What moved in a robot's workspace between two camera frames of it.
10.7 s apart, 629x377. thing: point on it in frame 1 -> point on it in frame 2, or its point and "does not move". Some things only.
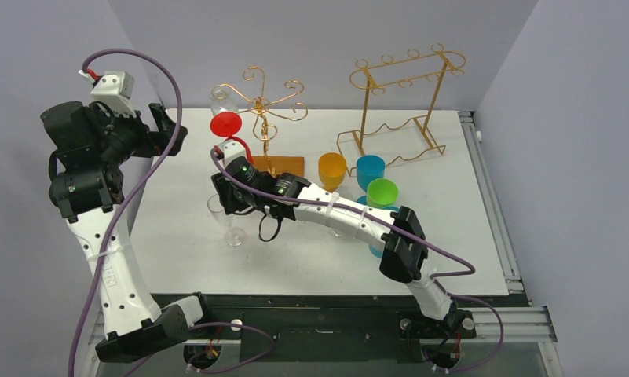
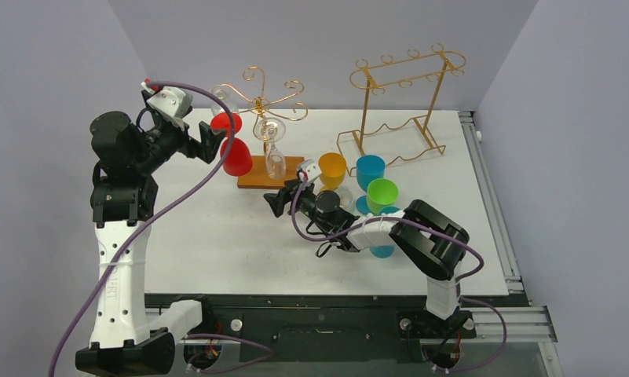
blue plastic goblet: [368, 167] does not move
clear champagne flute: [235, 237] -> [272, 129]
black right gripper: [219, 193] -> [291, 195]
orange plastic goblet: [331, 170] does not move
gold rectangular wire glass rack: [398, 104] does not move
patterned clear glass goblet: [220, 100] does not move
